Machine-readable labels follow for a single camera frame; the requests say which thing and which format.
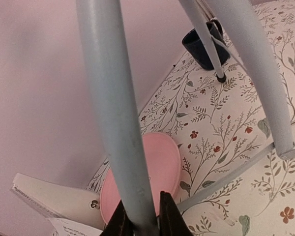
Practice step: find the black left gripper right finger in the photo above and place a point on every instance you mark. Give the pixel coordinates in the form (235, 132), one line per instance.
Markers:
(171, 223)

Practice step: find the white sheet music page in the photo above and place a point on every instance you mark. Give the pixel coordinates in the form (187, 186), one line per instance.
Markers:
(65, 227)

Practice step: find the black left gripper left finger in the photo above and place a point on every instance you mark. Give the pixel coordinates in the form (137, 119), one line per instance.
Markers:
(119, 224)

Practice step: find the white metronome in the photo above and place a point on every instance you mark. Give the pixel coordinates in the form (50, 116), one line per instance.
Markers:
(52, 200)

